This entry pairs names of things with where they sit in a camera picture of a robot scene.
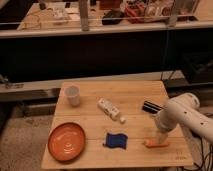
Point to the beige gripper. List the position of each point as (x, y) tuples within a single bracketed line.
[(160, 137)]

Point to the orange pepper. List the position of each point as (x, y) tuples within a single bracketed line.
[(151, 143)]

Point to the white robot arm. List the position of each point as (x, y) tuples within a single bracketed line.
[(183, 109)]

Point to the white ceramic cup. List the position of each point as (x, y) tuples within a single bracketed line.
[(73, 95)]

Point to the black striped box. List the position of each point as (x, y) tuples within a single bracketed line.
[(151, 107)]

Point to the blue crumpled cloth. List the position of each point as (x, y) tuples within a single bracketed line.
[(116, 140)]

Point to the white plastic bottle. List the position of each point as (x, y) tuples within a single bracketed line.
[(110, 110)]

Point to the wooden table board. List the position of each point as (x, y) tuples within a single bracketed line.
[(128, 97)]

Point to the orange plate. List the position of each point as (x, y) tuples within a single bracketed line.
[(66, 142)]

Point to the red object on bench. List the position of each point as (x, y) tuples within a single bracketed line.
[(135, 13)]

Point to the black bag on bench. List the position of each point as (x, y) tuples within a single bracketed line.
[(112, 17)]

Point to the metal frame post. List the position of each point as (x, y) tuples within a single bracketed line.
[(83, 9)]

